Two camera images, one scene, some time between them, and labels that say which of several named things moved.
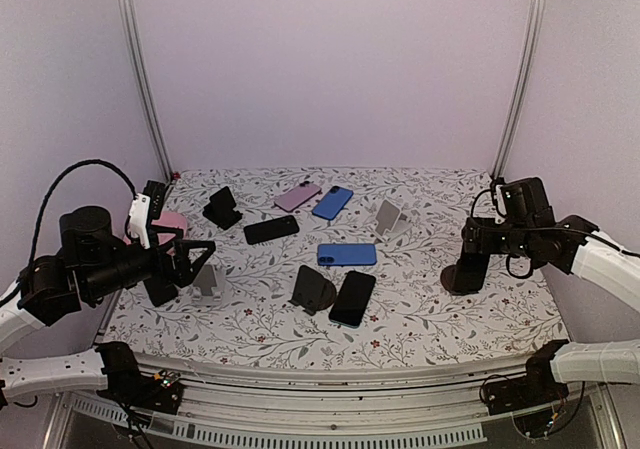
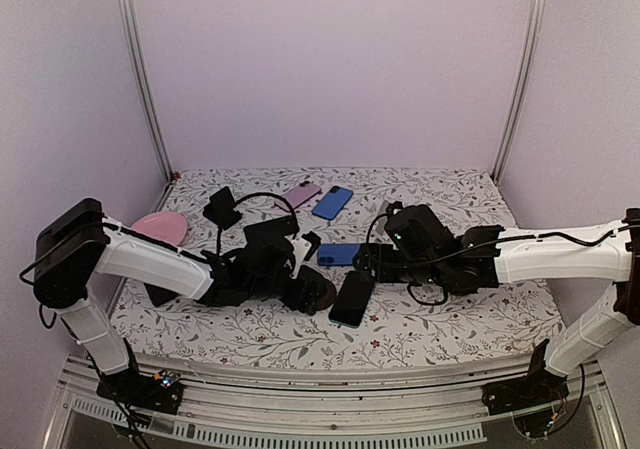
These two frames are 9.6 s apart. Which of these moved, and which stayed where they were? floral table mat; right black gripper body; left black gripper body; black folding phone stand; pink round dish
Moved: left black gripper body; right black gripper body
Stayed: black folding phone stand; floral table mat; pink round dish
